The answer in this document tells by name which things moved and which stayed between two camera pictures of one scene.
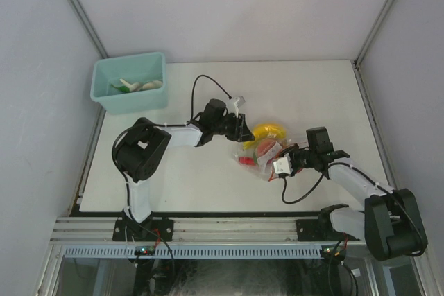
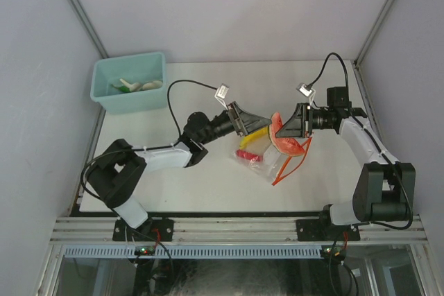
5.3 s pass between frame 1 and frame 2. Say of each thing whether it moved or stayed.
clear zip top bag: stayed
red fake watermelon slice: moved
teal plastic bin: stayed
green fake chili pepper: stayed
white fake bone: stayed
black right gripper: moved
